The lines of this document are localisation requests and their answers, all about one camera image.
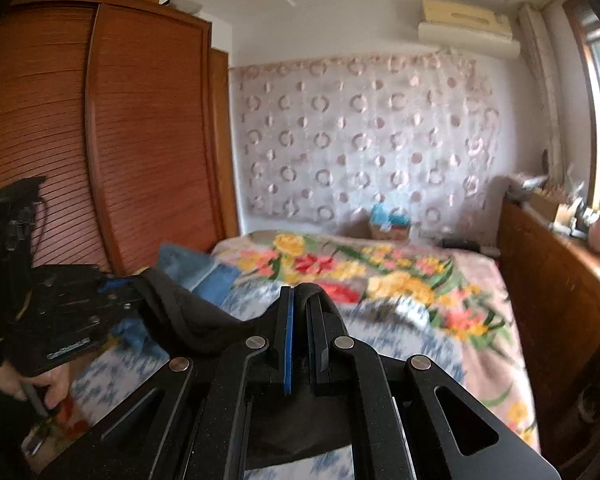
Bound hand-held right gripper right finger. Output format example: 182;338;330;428
305;292;561;480

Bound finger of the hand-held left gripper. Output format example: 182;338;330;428
96;276;137;297
92;299;140;343

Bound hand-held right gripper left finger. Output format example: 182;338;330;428
40;285;296;480

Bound black pants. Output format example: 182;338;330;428
132;267;362;468

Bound person's left hand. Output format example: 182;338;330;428
0;361;72;412

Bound folded grey-blue jeans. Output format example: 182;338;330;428
157;242;212;288

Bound blue floral bed sheet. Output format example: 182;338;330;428
70;280;467;480

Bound pink flower-printed blanket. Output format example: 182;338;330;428
22;230;541;456

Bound cardboard box with blue packs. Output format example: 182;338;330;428
369;204;412;241

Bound wooden slatted wardrobe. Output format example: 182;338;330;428
0;0;241;283

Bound black flat object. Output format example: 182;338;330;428
440;237;482;252

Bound circle-patterned sheer curtain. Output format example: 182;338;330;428
230;50;499;236

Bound wooden sideboard cabinet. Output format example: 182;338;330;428
495;195;600;413

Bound open cardboard box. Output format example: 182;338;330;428
527;187;576;227

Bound trash bin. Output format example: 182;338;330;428
577;385;600;427

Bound white box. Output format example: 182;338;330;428
162;0;204;14

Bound gathered window curtain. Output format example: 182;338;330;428
520;5;569;182

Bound wall air conditioner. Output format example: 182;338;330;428
417;0;522;59

